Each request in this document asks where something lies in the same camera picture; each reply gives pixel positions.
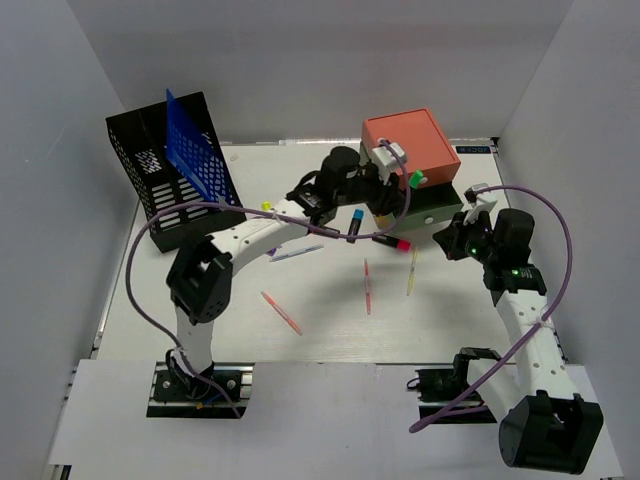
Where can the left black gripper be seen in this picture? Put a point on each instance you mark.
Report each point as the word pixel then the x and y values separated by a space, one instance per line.
pixel 388 197

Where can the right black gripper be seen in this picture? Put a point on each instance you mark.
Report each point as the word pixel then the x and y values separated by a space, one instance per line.
pixel 450 238

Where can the green drawer box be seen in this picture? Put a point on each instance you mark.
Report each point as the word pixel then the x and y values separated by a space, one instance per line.
pixel 431 205

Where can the blue cap black highlighter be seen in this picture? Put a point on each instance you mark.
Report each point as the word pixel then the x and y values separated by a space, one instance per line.
pixel 354 226

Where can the green cap black highlighter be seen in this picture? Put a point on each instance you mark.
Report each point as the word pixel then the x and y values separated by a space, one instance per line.
pixel 417 179

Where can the blue plastic folder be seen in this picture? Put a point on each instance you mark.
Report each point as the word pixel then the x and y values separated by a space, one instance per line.
pixel 188 150

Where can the salmon top drawer box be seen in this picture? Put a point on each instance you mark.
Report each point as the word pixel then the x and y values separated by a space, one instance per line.
pixel 421 138

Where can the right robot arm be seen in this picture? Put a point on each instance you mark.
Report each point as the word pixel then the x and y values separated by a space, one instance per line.
pixel 544 423

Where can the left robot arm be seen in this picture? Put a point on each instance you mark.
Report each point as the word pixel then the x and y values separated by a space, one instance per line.
pixel 200 277

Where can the yellow bottom drawer box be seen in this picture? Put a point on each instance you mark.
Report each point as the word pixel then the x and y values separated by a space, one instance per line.
pixel 385 222

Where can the pink cap black highlighter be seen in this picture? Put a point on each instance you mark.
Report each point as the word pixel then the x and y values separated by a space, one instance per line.
pixel 392 242

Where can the yellow thin pen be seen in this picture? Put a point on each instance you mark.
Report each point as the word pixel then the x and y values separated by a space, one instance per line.
pixel 411 276

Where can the blue thin pen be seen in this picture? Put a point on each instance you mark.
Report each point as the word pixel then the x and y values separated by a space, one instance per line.
pixel 296 253

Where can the pink thin pen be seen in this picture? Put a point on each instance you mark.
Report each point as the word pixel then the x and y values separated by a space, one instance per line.
pixel 367 287

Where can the orange thin pen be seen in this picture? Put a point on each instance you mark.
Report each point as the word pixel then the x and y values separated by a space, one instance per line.
pixel 281 312

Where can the black mesh file organizer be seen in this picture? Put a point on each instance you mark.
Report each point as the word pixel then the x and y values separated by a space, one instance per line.
pixel 139 139

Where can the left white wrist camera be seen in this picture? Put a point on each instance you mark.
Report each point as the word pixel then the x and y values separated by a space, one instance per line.
pixel 388 157

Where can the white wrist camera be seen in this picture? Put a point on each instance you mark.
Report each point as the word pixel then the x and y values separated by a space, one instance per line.
pixel 388 157
pixel 481 199

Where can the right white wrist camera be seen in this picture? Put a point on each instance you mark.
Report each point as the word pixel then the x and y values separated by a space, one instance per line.
pixel 481 199

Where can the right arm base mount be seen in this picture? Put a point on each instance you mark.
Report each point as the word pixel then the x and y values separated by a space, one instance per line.
pixel 438 385

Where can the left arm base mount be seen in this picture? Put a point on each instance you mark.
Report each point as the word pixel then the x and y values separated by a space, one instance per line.
pixel 178 395

